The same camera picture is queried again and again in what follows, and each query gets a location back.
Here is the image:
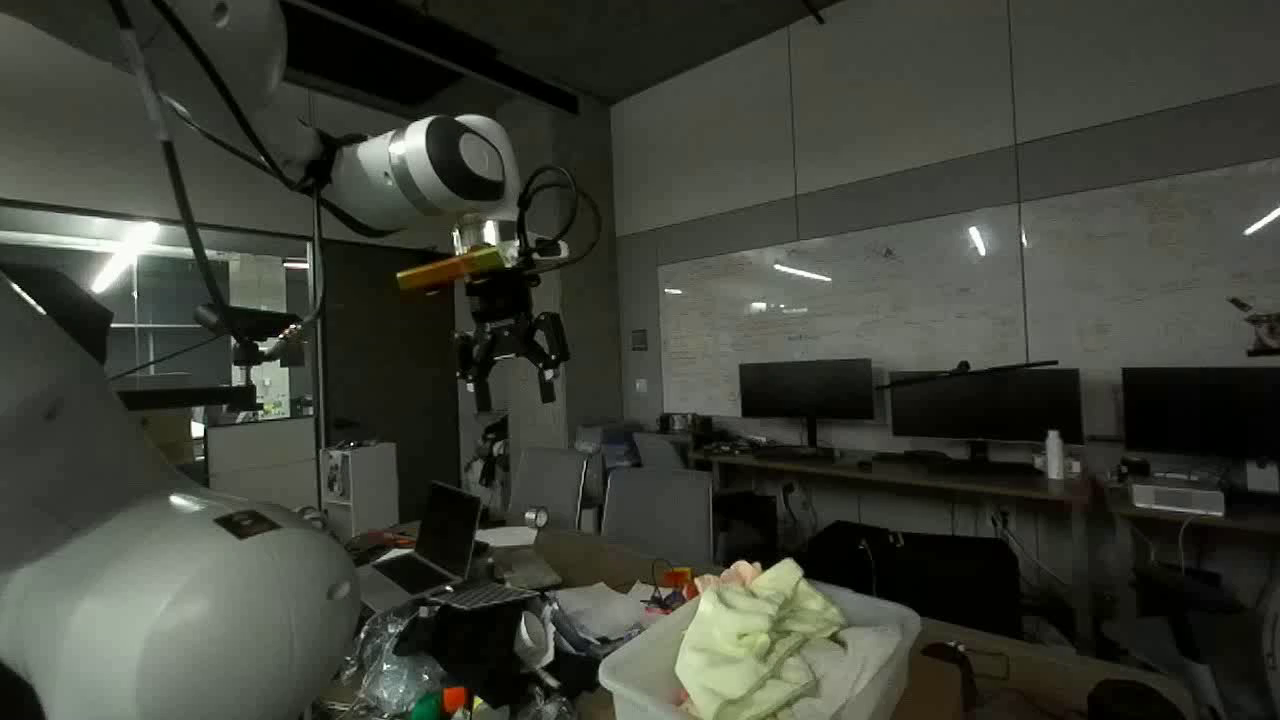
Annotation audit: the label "off-white towel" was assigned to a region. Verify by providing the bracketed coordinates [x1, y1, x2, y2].
[770, 616, 902, 720]

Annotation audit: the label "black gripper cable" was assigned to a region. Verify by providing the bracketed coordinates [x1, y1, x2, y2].
[510, 158, 602, 271]

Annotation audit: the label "small black computer monitor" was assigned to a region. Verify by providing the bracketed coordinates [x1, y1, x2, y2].
[735, 356, 878, 450]

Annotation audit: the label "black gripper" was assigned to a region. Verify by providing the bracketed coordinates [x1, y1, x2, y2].
[453, 267, 575, 421]

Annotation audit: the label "open silver laptop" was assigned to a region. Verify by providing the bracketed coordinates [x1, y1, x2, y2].
[355, 480, 489, 616]

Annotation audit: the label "peach cloth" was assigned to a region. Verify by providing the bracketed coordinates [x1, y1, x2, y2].
[690, 556, 766, 598]

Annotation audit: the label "black fabric bag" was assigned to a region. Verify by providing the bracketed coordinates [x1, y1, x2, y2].
[419, 586, 552, 698]

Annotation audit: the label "grey office chair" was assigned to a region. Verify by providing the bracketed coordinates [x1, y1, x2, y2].
[595, 465, 720, 572]

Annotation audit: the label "wide black computer monitor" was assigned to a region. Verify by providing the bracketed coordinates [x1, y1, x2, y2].
[888, 362, 1087, 467]
[1121, 362, 1280, 465]

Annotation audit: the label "white plastic bin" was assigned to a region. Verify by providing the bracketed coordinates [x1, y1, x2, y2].
[595, 576, 927, 720]

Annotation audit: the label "light green cloth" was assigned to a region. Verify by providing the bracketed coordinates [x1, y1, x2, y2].
[671, 556, 850, 720]

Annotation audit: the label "white bottle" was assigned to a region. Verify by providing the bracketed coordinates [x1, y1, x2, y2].
[1038, 422, 1073, 483]

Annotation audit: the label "white box device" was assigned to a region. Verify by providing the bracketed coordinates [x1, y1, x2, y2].
[1126, 474, 1226, 525]

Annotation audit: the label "white paper sheets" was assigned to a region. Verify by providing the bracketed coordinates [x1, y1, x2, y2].
[549, 581, 661, 661]

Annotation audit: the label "yellow wrist camera mount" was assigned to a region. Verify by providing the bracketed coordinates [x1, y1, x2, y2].
[390, 248, 526, 295]

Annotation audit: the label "clear plastic bag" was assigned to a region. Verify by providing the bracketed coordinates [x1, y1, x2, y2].
[333, 613, 447, 720]

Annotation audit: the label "long wooden desk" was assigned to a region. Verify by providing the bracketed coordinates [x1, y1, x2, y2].
[690, 446, 1280, 540]

